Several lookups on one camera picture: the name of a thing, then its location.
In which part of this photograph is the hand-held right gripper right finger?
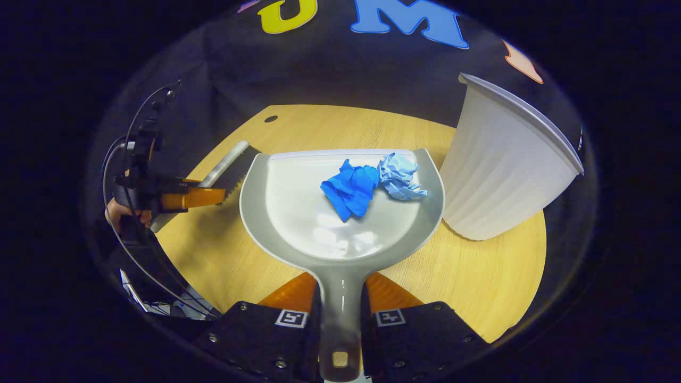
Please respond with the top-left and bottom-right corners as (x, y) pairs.
(362, 272), (487, 381)

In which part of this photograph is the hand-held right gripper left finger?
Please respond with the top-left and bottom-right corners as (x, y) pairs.
(194, 272), (322, 383)

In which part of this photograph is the small grey broom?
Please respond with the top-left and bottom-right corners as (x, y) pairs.
(151, 140), (261, 234)

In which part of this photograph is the grey plastic dustpan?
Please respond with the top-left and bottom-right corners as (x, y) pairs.
(239, 148), (446, 382)

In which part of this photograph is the light blue paper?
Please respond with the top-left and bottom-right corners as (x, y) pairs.
(377, 153), (429, 202)

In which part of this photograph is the white ribbed garbage bin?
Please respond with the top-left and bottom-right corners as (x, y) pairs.
(439, 73), (585, 241)

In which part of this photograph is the black backdrop cloth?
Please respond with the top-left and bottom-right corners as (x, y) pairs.
(85, 0), (596, 320)

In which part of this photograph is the black cable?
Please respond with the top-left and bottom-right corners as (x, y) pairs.
(101, 80), (221, 320)

